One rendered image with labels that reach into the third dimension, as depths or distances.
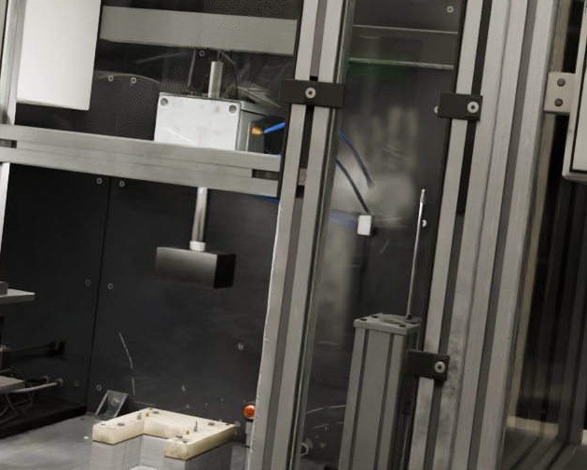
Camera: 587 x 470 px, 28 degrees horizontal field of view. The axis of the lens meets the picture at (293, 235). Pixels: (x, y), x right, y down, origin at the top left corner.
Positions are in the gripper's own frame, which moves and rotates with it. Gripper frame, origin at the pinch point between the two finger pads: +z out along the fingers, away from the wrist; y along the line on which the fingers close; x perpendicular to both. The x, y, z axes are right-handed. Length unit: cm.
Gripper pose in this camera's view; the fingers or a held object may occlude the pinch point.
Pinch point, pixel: (2, 340)
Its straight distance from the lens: 116.7
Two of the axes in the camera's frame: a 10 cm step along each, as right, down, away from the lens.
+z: 3.5, -0.1, 9.4
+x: -9.3, -1.3, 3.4
